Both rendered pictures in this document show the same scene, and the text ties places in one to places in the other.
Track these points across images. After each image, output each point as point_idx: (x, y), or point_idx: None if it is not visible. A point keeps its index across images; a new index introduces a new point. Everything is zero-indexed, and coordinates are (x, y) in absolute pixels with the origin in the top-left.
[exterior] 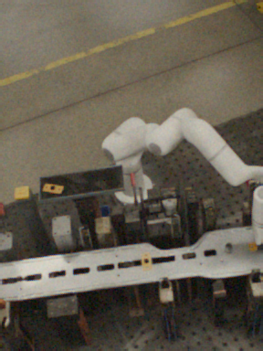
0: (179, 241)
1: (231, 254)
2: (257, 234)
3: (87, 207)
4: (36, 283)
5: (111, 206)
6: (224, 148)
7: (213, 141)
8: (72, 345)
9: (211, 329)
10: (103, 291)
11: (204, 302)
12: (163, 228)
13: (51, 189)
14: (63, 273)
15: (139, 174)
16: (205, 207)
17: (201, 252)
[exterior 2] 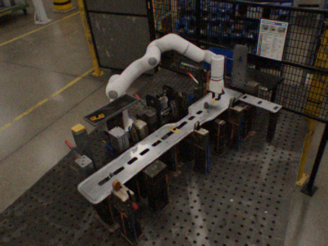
0: (177, 119)
1: (209, 107)
2: (218, 86)
3: (118, 125)
4: (124, 171)
5: None
6: (189, 42)
7: (183, 40)
8: (161, 208)
9: (219, 157)
10: (161, 160)
11: None
12: (164, 118)
13: (97, 117)
14: (132, 163)
15: (127, 109)
16: (182, 93)
17: (195, 114)
